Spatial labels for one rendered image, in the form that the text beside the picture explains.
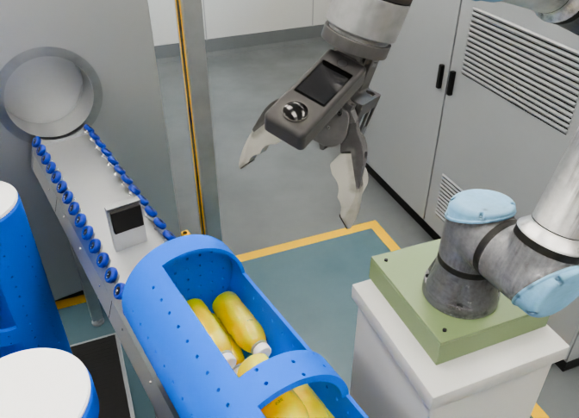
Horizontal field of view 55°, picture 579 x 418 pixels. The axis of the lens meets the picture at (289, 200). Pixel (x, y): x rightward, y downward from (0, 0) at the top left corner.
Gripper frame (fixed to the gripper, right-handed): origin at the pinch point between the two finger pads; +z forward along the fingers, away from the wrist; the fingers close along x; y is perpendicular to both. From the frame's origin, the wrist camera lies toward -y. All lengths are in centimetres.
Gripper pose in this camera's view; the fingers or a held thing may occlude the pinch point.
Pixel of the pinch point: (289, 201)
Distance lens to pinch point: 64.9
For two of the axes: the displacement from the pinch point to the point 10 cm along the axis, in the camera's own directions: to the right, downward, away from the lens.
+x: -8.4, -4.8, 2.6
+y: 4.5, -3.5, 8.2
